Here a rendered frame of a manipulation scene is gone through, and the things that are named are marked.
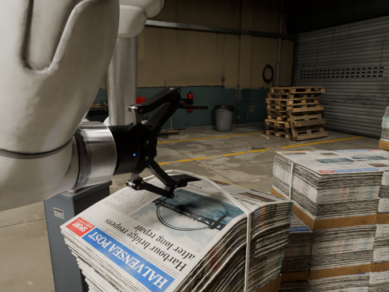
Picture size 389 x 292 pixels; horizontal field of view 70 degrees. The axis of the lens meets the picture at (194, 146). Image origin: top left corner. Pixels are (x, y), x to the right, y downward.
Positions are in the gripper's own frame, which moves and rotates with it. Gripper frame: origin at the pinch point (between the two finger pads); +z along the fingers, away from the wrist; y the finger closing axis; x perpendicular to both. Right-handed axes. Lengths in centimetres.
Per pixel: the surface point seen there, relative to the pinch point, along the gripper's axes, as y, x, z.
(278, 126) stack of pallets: 60, -284, 650
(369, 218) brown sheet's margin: 35, 21, 87
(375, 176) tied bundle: 18, 20, 87
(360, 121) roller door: 32, -129, 819
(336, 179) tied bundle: 19, 10, 73
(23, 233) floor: 135, -241, 36
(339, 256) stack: 53, 14, 80
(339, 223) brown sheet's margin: 37, 13, 77
